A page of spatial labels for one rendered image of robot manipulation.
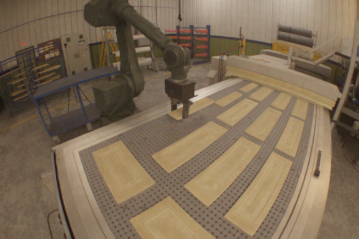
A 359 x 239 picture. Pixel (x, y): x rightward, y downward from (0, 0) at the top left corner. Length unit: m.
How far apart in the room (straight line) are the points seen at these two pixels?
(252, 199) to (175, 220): 0.44
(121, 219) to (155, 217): 0.19
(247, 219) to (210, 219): 0.20
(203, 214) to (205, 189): 0.16
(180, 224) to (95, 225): 0.45
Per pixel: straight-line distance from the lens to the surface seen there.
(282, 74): 2.78
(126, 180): 0.99
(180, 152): 1.10
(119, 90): 1.67
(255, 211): 0.93
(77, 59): 7.38
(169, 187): 0.95
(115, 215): 0.92
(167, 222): 0.83
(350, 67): 3.02
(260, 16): 7.44
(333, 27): 7.09
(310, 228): 1.12
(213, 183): 0.95
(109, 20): 1.73
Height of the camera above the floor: 1.68
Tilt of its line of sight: 28 degrees down
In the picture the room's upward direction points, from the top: straight up
